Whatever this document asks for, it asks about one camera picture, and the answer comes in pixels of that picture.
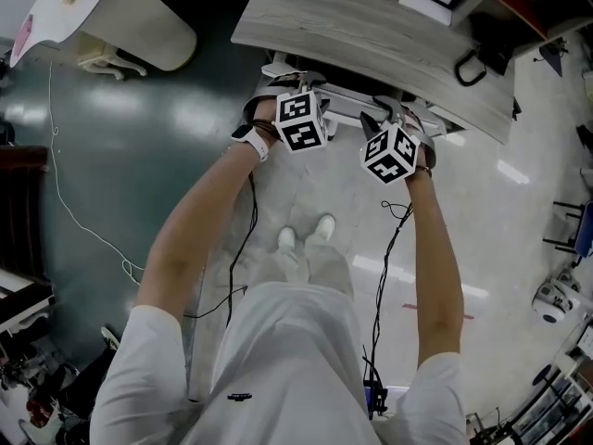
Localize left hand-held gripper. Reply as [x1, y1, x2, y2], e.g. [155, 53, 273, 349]
[243, 70, 333, 155]

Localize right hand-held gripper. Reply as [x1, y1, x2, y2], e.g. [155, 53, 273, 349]
[360, 95, 438, 187]

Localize white chair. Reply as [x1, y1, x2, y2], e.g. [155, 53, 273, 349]
[259, 51, 448, 139]

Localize person's right forearm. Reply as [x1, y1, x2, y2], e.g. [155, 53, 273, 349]
[407, 169, 465, 375]

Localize person's left forearm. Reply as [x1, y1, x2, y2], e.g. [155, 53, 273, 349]
[135, 141, 269, 324]

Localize grey wooden desk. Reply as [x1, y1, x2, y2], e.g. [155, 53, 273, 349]
[230, 0, 519, 146]

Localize black desk telephone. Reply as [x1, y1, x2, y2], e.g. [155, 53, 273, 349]
[453, 38, 516, 87]

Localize grey shelf unit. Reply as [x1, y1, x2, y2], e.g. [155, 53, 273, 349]
[451, 0, 593, 57]

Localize blue office chair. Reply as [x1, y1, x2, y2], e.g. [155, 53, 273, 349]
[542, 199, 593, 269]

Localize person's right hand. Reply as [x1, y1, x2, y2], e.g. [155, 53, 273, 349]
[401, 110, 431, 145]

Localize person's left hand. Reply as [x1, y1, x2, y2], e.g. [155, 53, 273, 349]
[252, 96, 282, 134]

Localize white wrist watch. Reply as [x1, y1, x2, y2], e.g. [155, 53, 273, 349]
[231, 124, 271, 162]

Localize person's right white shoe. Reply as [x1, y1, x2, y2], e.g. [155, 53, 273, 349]
[309, 213, 337, 244]

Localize person's white shoe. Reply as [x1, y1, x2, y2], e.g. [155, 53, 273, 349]
[276, 226, 298, 253]
[309, 213, 337, 244]

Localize person's left white shoe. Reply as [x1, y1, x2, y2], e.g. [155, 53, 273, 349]
[276, 226, 298, 253]

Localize person's beige trousers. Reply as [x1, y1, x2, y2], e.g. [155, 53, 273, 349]
[251, 234, 356, 302]

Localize dark triangular floor object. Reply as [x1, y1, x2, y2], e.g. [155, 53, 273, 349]
[538, 38, 570, 79]

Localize white curved console table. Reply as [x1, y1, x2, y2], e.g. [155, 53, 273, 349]
[8, 0, 198, 72]

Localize cream cushioned stool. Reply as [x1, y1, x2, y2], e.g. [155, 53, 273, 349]
[75, 32, 149, 83]

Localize white round robot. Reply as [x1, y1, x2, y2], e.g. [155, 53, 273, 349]
[533, 268, 583, 327]

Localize person's white shirt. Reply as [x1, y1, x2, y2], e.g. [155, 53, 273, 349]
[90, 279, 467, 445]

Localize pink card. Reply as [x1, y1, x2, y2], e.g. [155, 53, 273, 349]
[12, 13, 36, 57]

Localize black round stool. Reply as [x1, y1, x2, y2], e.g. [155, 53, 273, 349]
[531, 363, 556, 389]

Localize dark brown wooden cabinet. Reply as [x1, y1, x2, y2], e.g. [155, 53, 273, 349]
[0, 146, 51, 283]

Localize glass display shelf unit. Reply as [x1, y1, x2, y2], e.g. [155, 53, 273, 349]
[504, 312, 593, 445]

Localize white low furniture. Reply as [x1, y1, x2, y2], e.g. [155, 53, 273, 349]
[0, 268, 57, 338]

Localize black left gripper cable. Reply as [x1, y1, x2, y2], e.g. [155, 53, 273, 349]
[182, 171, 259, 329]

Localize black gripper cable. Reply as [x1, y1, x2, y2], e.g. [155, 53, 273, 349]
[360, 198, 414, 389]
[182, 171, 259, 329]

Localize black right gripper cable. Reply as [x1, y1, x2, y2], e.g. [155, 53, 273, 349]
[360, 198, 414, 389]

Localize white floor cable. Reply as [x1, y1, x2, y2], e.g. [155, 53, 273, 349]
[47, 60, 145, 286]

